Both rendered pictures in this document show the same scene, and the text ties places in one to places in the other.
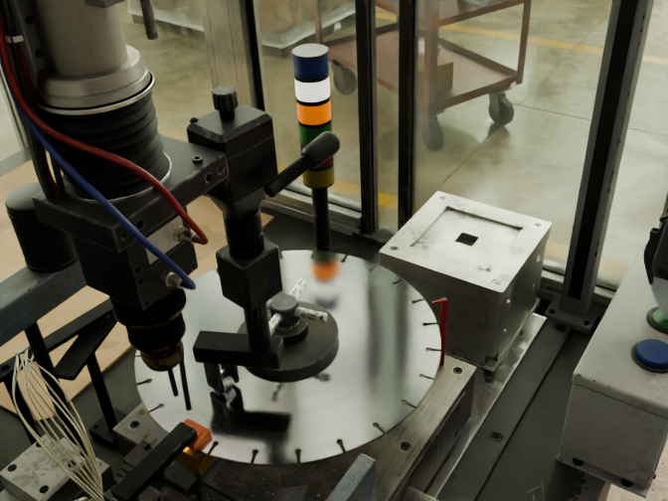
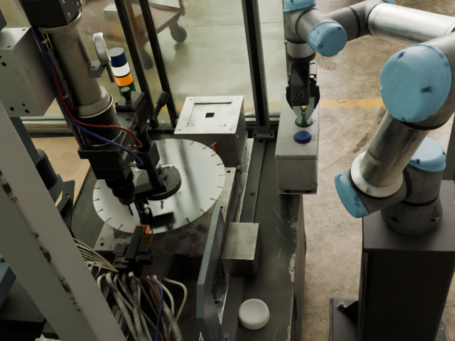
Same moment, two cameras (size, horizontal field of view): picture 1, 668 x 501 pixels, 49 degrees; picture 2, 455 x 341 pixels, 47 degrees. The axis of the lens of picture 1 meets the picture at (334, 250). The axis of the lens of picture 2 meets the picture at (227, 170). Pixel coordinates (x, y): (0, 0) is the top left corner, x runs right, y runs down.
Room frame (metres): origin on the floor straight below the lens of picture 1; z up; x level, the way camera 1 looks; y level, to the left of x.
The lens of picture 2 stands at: (-0.35, 0.20, 1.81)
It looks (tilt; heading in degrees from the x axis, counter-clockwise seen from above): 43 degrees down; 341
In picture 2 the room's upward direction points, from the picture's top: 10 degrees counter-clockwise
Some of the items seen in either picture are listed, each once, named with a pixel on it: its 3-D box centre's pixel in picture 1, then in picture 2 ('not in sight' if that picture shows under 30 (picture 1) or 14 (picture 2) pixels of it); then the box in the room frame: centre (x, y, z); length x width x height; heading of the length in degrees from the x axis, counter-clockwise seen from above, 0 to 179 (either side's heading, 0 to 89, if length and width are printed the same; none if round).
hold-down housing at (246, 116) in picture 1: (240, 204); (138, 129); (0.52, 0.08, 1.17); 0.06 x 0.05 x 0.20; 136
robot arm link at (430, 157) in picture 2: not in sight; (415, 167); (0.32, -0.50, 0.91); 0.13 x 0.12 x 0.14; 86
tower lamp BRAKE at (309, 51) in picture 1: (310, 62); (116, 57); (0.90, 0.02, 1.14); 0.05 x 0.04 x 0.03; 55
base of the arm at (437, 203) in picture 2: not in sight; (412, 199); (0.32, -0.51, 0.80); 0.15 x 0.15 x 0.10
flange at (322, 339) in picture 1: (286, 331); (158, 178); (0.60, 0.06, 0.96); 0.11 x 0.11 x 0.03
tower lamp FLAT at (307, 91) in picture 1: (312, 85); (120, 67); (0.90, 0.02, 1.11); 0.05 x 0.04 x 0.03; 55
